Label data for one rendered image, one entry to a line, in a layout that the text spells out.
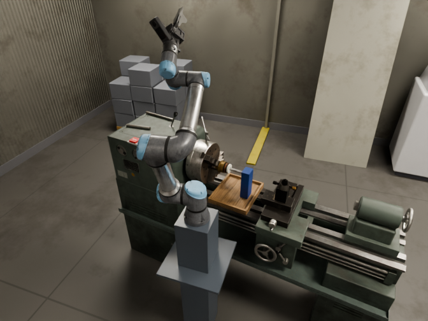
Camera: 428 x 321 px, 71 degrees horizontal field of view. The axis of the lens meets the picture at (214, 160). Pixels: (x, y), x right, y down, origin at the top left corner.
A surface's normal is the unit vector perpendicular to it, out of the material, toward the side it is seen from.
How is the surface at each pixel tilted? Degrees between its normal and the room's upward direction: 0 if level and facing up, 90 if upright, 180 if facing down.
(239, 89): 90
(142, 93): 90
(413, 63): 90
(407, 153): 90
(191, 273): 0
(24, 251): 0
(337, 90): 74
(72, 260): 0
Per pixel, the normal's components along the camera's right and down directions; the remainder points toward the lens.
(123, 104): -0.30, 0.52
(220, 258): 0.00, -0.83
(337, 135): -0.31, 0.26
